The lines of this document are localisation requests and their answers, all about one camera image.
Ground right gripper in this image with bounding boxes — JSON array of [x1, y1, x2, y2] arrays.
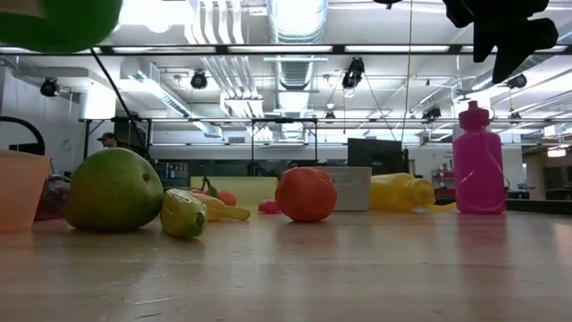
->
[[442, 0, 560, 85]]

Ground pink plastic squeeze bottle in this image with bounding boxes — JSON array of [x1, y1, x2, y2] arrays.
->
[[451, 100, 510, 216]]

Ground yellow plastic squeeze bottle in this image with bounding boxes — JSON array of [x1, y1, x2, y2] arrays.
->
[[369, 172, 458, 214]]

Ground red toy strawberry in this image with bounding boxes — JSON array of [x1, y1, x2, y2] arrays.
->
[[257, 199, 281, 215]]

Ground yellow toy banana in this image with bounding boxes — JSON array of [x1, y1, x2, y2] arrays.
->
[[159, 188, 252, 240]]

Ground green toy pear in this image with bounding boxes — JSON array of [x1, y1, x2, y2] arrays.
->
[[63, 147, 165, 233]]

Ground green plastic squeeze bottle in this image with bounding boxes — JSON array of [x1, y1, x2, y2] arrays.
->
[[0, 0, 123, 55]]

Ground black monitor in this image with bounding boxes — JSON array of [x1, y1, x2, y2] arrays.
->
[[347, 137, 410, 176]]

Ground grey plastic bin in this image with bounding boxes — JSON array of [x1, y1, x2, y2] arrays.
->
[[319, 165, 374, 213]]

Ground translucent yellow plastic bin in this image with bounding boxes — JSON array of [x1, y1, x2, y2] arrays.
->
[[189, 175, 281, 211]]

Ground dark purple toy grapes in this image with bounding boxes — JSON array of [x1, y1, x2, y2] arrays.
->
[[34, 174, 72, 222]]

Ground translucent orange plastic tray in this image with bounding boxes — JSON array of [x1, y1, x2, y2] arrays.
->
[[0, 148, 52, 233]]

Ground black overhead camera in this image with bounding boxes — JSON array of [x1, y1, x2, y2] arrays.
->
[[341, 56, 366, 90]]

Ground silver ventilation duct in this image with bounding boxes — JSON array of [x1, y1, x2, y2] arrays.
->
[[266, 0, 330, 140]]

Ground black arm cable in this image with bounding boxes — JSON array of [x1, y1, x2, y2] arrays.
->
[[90, 47, 152, 163]]

